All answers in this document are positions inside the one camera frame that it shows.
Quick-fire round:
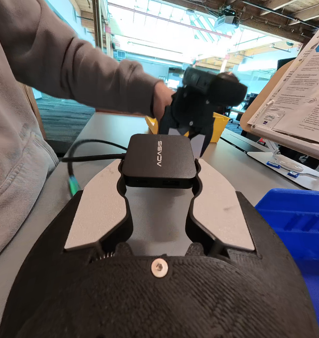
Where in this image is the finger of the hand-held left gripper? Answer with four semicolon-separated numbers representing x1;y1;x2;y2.
159;105;176;136
200;122;216;159

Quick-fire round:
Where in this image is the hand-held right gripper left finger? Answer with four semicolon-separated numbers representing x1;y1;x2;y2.
64;158;134;252

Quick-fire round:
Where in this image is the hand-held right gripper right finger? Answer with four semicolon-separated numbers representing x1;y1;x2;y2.
185;158;255;256

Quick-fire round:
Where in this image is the black usb cable green plug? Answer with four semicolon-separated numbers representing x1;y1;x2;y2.
67;140;128;197

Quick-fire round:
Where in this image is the black usb hub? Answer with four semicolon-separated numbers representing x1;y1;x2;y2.
122;133;197;189

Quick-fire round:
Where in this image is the black hub cable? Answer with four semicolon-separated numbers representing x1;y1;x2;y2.
60;154;127;163

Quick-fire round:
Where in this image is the person's left forearm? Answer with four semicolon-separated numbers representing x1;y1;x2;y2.
70;36;166;117

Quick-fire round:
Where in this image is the person's left hand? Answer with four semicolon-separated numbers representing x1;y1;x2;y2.
152;84;176;122

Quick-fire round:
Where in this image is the yellow plastic bin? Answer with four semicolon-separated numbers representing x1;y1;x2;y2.
145;112;230;143

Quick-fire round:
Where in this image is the black desk panel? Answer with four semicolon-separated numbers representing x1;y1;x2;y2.
220;133;271;154

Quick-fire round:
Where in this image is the clear page holder clip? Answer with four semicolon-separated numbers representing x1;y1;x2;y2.
254;102;286;130

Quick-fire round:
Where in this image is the instruction sheet on stand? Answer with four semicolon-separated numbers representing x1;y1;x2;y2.
240;26;319;162

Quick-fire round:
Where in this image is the blue plastic bin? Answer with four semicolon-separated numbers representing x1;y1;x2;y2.
254;188;319;338

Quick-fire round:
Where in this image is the clear magnifier lens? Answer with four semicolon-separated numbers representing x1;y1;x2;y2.
278;160;319;178

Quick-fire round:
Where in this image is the ceiling projector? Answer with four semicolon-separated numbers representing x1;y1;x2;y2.
214;14;239;30

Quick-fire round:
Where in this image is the person in grey hoodie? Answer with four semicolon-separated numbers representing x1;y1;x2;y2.
0;0;96;263

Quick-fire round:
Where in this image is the black monitor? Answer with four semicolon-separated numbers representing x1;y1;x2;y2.
277;58;297;71

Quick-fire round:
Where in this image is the printed instruction sheet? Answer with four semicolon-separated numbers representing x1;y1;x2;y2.
247;25;319;146

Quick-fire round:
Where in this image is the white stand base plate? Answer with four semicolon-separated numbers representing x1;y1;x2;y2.
247;152;319;191

